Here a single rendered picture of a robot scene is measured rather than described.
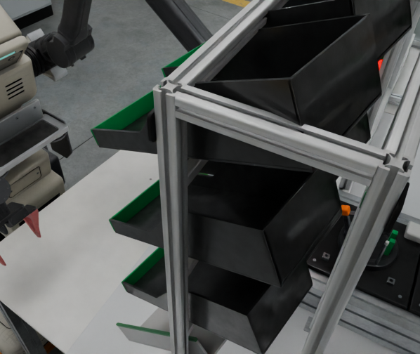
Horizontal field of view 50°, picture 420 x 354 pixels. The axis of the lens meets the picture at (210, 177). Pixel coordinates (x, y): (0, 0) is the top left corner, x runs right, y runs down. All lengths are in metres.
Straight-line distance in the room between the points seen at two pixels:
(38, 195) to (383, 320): 1.05
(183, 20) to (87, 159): 1.92
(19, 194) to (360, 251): 1.27
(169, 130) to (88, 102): 2.90
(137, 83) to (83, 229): 2.20
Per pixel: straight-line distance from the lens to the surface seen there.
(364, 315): 1.10
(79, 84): 3.45
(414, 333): 1.10
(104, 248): 1.25
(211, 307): 0.59
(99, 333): 1.12
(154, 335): 0.82
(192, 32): 0.96
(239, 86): 0.33
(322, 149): 0.31
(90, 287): 1.19
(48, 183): 1.53
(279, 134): 0.31
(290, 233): 0.45
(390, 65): 1.07
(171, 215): 0.43
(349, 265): 0.39
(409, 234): 1.22
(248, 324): 0.56
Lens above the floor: 1.85
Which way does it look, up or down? 45 degrees down
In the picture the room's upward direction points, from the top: 3 degrees clockwise
